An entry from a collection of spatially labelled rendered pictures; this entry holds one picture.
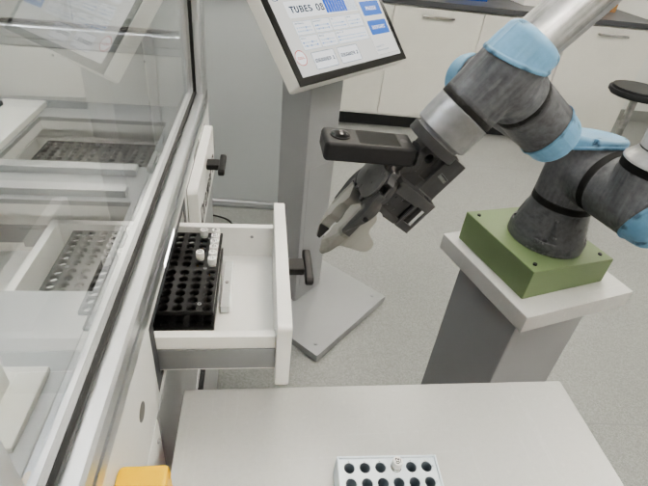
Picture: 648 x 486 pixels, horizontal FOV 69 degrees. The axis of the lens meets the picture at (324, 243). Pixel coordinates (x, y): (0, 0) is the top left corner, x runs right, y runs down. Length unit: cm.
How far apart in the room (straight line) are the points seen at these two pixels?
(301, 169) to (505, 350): 87
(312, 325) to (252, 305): 111
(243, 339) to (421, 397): 29
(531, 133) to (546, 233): 40
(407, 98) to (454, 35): 52
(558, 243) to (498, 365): 30
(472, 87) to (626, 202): 39
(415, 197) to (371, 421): 32
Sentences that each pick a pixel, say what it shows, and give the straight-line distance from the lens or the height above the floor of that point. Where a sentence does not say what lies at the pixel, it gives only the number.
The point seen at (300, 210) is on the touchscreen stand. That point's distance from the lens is 165.
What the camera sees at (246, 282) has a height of 84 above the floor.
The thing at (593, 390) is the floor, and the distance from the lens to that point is 205.
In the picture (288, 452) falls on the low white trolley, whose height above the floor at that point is 76.
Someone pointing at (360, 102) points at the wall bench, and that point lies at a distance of 365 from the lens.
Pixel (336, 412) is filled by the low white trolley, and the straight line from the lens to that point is 70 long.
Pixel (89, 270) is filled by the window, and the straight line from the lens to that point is 43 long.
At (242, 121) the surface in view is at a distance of 234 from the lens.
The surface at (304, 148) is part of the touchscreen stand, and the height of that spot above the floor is 70.
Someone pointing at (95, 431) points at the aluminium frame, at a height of 99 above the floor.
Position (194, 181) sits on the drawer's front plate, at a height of 93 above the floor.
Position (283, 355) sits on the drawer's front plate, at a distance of 60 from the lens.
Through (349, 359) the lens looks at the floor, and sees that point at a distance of 178.
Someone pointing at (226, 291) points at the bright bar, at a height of 85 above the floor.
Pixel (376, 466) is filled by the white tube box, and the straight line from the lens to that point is 64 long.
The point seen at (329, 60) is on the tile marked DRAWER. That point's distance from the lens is 136.
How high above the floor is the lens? 133
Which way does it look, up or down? 35 degrees down
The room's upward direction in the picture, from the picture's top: 7 degrees clockwise
